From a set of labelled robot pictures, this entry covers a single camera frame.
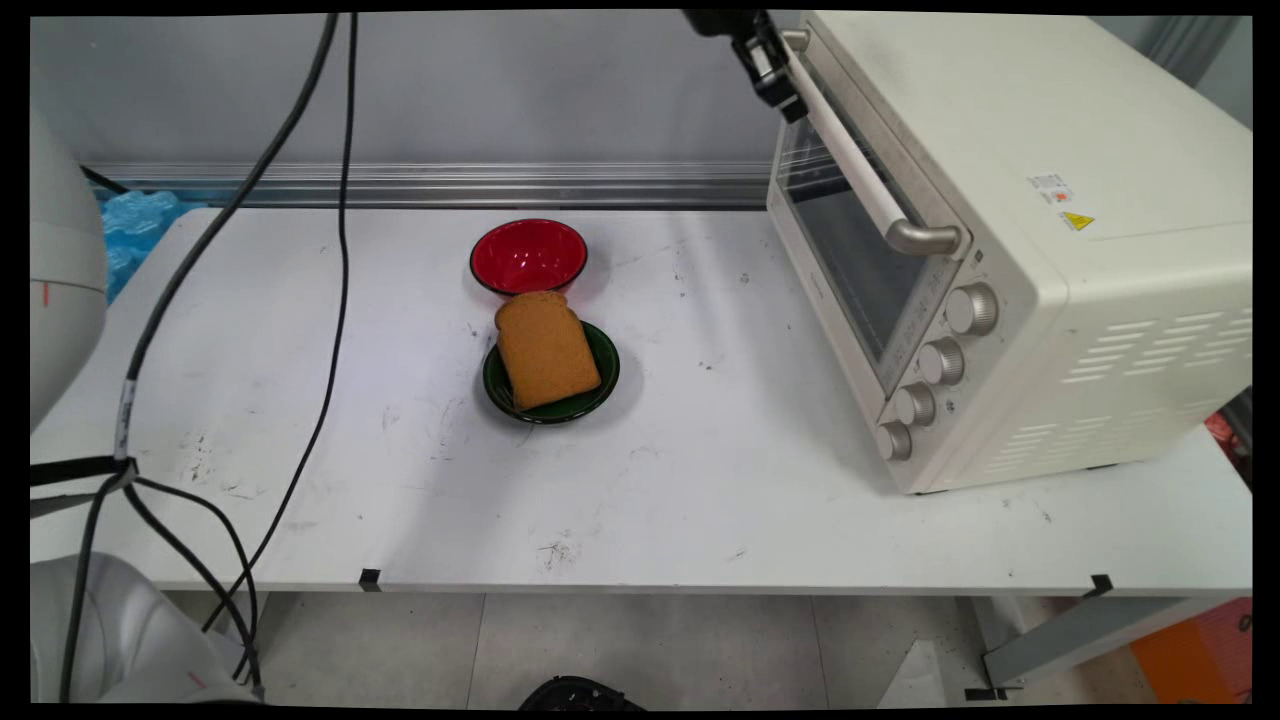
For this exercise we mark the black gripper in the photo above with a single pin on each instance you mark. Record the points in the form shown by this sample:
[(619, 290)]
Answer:
[(720, 22)]

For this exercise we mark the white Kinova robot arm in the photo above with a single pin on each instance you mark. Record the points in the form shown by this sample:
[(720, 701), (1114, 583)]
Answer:
[(65, 260)]

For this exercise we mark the white label sticker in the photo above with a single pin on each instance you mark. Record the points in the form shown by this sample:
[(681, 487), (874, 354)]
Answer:
[(1050, 189)]

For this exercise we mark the silver oven knob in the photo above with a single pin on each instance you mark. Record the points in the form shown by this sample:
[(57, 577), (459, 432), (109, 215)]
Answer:
[(914, 405), (941, 361), (971, 309), (894, 441)]

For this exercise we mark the red bowl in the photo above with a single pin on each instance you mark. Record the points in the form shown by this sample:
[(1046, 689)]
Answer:
[(528, 256)]

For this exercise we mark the yellow warning sticker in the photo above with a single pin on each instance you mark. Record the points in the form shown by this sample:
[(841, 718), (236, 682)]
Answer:
[(1078, 221)]

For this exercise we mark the dark green plate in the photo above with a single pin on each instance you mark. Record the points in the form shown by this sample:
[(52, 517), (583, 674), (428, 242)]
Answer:
[(605, 365)]

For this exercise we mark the brown bread slice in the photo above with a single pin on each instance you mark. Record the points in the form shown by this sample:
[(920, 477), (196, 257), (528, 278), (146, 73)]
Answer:
[(545, 350)]

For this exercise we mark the cream toaster oven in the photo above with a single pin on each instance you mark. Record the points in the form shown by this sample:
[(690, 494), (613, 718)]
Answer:
[(1080, 330)]

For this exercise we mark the red patterned object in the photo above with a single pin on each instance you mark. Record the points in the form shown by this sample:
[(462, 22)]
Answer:
[(1228, 445)]

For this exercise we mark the black tape piece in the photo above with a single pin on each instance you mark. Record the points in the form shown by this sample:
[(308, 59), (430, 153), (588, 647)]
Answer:
[(1101, 586), (370, 578)]

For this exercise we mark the black round object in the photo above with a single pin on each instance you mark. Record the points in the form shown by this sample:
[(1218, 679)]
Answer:
[(580, 695)]

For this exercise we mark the blue bubble wrap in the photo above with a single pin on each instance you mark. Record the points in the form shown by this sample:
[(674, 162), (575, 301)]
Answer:
[(140, 225)]

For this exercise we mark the orange box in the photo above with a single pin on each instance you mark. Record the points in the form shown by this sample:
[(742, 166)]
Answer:
[(1200, 660)]

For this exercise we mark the aluminium rail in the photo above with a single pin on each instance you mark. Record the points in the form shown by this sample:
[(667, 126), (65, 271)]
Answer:
[(600, 185)]

